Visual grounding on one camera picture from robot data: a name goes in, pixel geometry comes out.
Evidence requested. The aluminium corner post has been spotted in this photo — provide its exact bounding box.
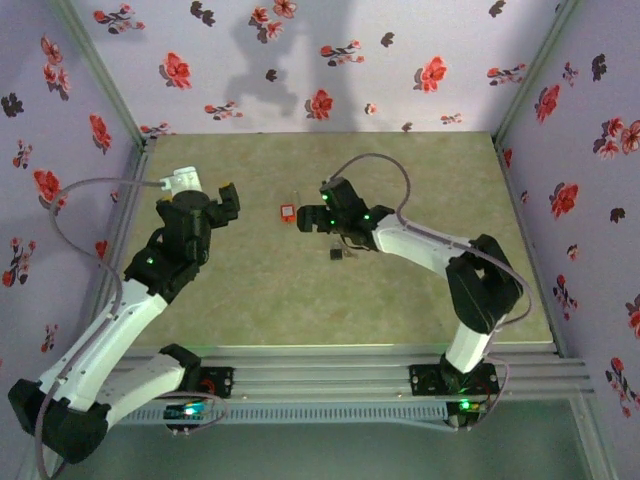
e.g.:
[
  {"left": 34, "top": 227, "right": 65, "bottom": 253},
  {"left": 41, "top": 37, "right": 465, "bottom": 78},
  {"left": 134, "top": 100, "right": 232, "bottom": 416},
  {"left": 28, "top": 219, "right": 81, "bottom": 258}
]
[
  {"left": 492, "top": 0, "right": 584, "bottom": 146},
  {"left": 47, "top": 0, "right": 149, "bottom": 149}
]

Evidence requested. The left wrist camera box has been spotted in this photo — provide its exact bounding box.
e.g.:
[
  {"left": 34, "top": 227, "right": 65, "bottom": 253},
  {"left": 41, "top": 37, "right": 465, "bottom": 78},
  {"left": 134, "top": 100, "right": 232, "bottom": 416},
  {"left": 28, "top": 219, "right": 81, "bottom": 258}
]
[{"left": 158, "top": 166, "right": 205, "bottom": 195}]

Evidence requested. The small orange square block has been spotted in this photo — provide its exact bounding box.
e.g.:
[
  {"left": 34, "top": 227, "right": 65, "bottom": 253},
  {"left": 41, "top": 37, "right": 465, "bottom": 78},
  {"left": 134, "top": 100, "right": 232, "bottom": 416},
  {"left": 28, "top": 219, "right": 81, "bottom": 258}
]
[{"left": 278, "top": 189, "right": 301, "bottom": 222}]

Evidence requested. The aluminium side rail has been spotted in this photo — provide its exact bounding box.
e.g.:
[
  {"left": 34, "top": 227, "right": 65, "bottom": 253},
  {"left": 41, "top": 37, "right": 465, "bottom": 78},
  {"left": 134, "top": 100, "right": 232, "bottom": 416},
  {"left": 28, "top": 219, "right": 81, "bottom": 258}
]
[
  {"left": 494, "top": 137, "right": 569, "bottom": 359},
  {"left": 82, "top": 142, "right": 159, "bottom": 351}
]

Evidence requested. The aluminium frame post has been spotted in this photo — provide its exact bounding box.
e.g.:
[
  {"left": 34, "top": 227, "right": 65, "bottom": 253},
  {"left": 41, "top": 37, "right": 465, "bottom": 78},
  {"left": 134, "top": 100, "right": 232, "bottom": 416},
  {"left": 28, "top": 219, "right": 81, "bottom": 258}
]
[{"left": 569, "top": 394, "right": 619, "bottom": 480}]

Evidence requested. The grey left arm cable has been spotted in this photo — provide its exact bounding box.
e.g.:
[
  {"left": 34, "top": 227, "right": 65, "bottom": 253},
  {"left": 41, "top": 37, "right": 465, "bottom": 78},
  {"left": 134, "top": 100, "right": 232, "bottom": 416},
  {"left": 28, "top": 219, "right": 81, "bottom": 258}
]
[{"left": 34, "top": 177, "right": 229, "bottom": 480}]

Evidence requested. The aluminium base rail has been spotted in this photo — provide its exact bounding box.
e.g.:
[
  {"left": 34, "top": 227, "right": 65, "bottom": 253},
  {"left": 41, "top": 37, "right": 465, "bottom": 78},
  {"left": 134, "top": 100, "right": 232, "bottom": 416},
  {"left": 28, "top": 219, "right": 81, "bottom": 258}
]
[{"left": 47, "top": 344, "right": 596, "bottom": 401}]

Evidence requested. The grey slotted cable duct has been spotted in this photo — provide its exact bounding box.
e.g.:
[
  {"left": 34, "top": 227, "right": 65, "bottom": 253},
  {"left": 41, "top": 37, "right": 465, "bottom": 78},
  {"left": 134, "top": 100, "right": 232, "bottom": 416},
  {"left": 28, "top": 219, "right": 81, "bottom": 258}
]
[{"left": 107, "top": 403, "right": 449, "bottom": 426}]

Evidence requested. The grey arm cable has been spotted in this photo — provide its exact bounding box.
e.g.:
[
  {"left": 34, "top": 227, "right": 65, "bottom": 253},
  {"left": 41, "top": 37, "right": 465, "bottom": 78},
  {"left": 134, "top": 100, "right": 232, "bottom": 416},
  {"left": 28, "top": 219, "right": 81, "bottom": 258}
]
[
  {"left": 34, "top": 177, "right": 229, "bottom": 480},
  {"left": 324, "top": 152, "right": 534, "bottom": 434}
]

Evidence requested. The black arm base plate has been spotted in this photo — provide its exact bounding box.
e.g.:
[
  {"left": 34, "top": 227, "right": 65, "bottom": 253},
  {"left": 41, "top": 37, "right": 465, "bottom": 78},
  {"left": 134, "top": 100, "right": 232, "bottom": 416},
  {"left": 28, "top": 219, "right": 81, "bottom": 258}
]
[
  {"left": 408, "top": 363, "right": 501, "bottom": 396},
  {"left": 182, "top": 366, "right": 236, "bottom": 400}
]

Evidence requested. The grey right arm cable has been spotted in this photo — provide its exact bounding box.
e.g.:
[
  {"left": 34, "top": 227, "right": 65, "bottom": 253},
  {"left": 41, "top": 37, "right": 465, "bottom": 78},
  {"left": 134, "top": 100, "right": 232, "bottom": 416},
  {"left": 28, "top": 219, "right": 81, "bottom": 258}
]
[{"left": 324, "top": 152, "right": 534, "bottom": 434}]

